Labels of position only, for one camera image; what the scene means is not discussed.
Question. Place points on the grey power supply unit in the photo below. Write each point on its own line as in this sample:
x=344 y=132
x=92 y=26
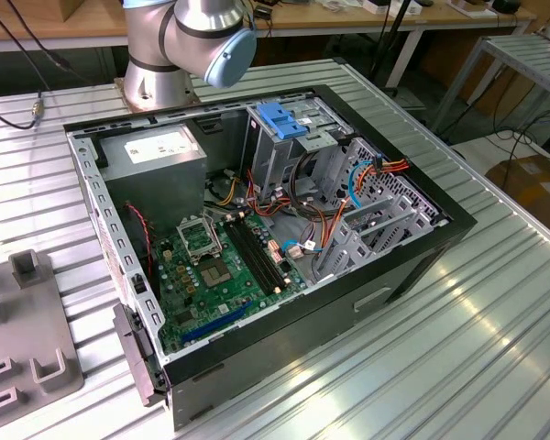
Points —
x=156 y=183

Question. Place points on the wooden desk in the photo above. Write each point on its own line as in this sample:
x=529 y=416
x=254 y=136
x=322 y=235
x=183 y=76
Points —
x=96 y=23

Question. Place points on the metal slat side table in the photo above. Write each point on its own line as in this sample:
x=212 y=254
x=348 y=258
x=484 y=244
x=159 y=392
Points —
x=531 y=59

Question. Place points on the grey expansion card retainer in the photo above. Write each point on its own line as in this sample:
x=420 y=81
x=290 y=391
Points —
x=135 y=353

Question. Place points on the brown square base plate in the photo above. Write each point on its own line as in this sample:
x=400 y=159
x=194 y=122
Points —
x=189 y=100

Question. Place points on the brown cardboard box with labels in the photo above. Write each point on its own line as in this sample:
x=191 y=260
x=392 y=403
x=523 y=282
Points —
x=531 y=183

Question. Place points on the silver drive cage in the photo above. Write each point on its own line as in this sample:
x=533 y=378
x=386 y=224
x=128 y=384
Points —
x=270 y=156

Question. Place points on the silver disk bay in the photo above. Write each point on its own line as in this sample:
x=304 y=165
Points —
x=408 y=192

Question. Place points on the green motherboard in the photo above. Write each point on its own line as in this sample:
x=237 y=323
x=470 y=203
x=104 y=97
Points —
x=243 y=298

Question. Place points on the blue expansion slot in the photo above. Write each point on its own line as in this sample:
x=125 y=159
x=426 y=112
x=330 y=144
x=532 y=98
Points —
x=215 y=323

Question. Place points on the small black adapter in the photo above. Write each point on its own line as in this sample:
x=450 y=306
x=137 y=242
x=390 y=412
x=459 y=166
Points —
x=262 y=11

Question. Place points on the CPU socket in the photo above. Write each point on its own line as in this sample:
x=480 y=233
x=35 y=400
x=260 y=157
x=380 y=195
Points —
x=215 y=273

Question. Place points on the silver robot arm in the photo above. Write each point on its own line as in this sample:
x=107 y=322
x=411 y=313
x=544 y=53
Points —
x=151 y=46

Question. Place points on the black open PC case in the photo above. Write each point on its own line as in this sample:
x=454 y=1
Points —
x=302 y=330

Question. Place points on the blue drive latch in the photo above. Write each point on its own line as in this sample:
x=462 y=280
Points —
x=282 y=121

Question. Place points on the black RAM slot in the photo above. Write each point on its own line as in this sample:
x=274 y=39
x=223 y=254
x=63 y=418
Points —
x=261 y=252
x=250 y=257
x=267 y=249
x=256 y=255

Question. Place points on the grey parts rack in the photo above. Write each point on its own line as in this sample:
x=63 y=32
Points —
x=32 y=321

